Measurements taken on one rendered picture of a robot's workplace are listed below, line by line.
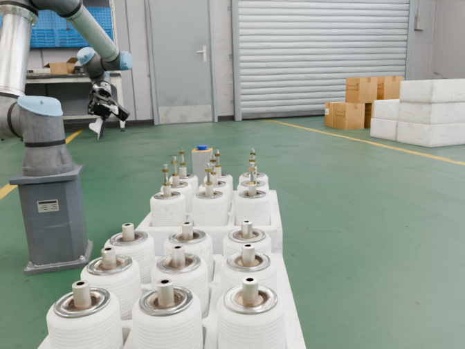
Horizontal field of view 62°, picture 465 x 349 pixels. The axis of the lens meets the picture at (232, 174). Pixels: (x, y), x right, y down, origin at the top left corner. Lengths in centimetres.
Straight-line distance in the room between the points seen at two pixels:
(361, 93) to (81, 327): 451
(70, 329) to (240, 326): 22
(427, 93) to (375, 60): 383
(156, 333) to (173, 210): 56
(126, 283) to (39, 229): 68
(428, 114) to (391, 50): 403
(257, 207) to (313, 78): 581
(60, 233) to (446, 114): 311
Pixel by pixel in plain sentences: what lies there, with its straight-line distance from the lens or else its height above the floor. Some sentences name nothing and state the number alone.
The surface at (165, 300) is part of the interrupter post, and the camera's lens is 57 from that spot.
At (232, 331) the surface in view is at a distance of 55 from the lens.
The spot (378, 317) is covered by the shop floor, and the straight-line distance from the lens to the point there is 104.
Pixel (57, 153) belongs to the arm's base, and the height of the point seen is 36.
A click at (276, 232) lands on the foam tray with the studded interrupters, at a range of 102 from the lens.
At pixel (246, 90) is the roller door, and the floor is 47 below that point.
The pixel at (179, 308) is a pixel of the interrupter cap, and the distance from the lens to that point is 56.
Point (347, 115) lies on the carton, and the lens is 479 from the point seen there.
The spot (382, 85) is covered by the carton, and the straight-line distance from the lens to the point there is 510.
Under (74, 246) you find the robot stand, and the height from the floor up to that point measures 7.
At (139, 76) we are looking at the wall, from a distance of 617.
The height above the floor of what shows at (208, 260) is 21.
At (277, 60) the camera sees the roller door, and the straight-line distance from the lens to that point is 653.
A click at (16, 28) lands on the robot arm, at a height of 74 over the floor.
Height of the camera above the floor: 54
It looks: 13 degrees down
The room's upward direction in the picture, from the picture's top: 2 degrees counter-clockwise
